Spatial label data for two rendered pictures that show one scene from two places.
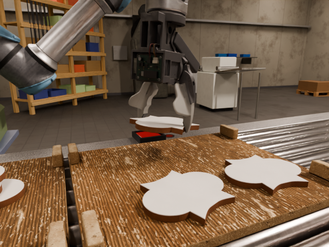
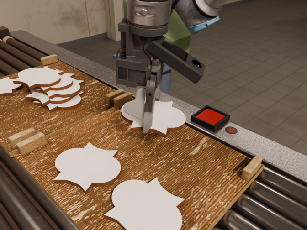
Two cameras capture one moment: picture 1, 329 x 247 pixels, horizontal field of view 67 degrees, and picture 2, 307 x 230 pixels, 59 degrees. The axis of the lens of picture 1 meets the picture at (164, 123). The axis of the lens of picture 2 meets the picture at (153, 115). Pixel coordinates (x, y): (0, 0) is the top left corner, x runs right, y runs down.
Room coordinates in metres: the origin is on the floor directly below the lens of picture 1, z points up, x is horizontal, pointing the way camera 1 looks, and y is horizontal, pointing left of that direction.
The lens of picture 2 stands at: (0.30, -0.46, 1.34)
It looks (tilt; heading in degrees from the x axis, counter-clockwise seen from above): 33 degrees down; 68
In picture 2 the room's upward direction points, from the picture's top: straight up
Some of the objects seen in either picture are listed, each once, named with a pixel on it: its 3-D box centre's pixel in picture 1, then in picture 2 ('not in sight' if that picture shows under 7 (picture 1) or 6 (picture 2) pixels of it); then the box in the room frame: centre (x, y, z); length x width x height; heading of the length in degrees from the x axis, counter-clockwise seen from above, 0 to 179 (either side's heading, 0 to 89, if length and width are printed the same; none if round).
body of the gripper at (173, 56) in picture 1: (161, 51); (143, 53); (0.47, 0.01, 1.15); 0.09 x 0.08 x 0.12; 148
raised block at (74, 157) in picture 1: (73, 153); (123, 99); (0.47, 0.19, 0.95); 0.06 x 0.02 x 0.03; 24
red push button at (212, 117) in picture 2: (148, 136); (210, 118); (0.67, 0.05, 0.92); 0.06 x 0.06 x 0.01; 24
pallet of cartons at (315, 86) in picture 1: (320, 87); not in sight; (8.36, -5.26, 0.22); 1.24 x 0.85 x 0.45; 109
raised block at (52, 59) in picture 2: not in sight; (49, 60); (0.31, 0.57, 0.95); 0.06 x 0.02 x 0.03; 23
